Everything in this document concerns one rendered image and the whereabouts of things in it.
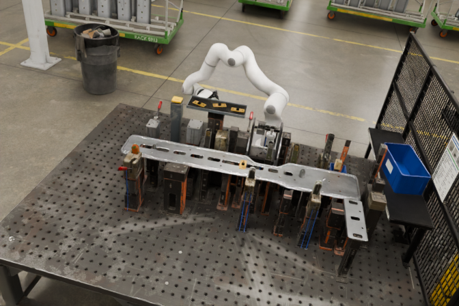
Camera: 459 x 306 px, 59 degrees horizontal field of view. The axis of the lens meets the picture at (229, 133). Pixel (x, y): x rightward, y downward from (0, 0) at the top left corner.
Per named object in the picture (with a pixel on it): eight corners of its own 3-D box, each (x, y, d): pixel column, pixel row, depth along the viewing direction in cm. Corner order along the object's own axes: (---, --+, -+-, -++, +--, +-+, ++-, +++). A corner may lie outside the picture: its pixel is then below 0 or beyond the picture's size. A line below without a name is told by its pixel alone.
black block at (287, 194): (270, 238, 231) (280, 199, 215) (272, 224, 240) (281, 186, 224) (285, 240, 230) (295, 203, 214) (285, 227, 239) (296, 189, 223)
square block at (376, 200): (352, 246, 232) (371, 200, 212) (352, 236, 238) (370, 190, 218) (367, 249, 231) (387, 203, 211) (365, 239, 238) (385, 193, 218)
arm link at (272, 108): (283, 123, 280) (290, 93, 267) (274, 136, 266) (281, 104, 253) (268, 117, 284) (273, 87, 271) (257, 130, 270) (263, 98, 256)
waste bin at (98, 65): (69, 93, 475) (61, 33, 435) (92, 74, 519) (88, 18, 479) (108, 102, 468) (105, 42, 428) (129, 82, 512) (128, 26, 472)
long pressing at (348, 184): (116, 155, 231) (116, 153, 230) (131, 134, 249) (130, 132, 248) (361, 203, 220) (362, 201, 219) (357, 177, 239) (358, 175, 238)
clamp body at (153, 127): (143, 172, 265) (142, 126, 245) (148, 162, 274) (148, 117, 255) (157, 175, 264) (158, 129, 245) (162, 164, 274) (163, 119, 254)
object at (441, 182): (441, 205, 201) (468, 156, 184) (429, 177, 220) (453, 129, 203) (445, 206, 201) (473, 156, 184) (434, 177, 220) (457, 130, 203)
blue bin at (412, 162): (393, 193, 223) (401, 175, 216) (376, 159, 249) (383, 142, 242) (423, 195, 224) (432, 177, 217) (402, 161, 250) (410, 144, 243)
